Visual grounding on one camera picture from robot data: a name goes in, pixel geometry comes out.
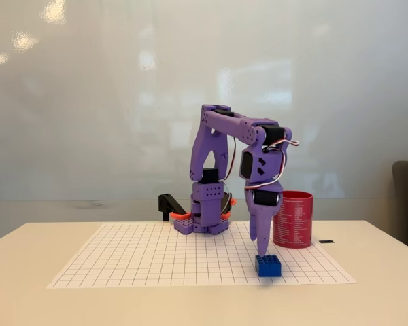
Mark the blue toy brick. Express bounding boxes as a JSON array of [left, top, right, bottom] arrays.
[[254, 253, 282, 278]]

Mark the red cup with white print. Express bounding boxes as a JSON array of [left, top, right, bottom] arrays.
[[272, 190, 314, 250]]

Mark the orange clamp with knob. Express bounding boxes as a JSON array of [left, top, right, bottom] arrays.
[[220, 198, 238, 219]]

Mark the black table clamp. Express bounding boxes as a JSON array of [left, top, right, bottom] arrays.
[[158, 193, 188, 222]]

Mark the white grid paper sheet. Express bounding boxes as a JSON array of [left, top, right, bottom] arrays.
[[46, 222, 357, 289]]

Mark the brown chair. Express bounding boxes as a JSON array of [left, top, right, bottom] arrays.
[[391, 158, 408, 254]]

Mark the white red black servo cable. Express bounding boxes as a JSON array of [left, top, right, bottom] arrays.
[[262, 130, 301, 184], [222, 135, 238, 183]]

